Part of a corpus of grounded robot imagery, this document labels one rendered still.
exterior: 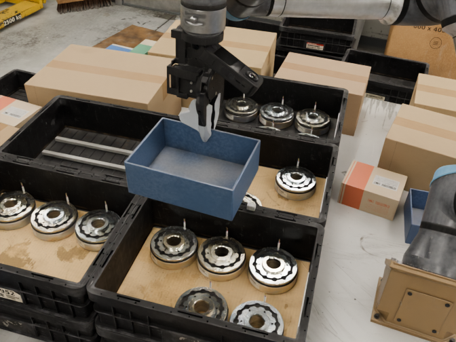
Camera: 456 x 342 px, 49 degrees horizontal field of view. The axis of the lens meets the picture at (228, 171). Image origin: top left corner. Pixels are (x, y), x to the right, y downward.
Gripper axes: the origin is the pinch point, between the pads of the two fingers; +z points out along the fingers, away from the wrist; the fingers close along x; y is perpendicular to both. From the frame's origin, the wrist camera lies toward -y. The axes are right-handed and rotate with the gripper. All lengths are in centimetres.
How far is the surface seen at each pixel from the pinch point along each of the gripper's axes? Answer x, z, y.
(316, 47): -184, 48, 17
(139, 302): 25.4, 21.0, 1.3
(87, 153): -19, 28, 44
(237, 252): 1.0, 26.4, -8.1
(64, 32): -237, 95, 228
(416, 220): -44, 39, -45
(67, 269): 17.5, 30.5, 23.8
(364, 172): -50, 31, -27
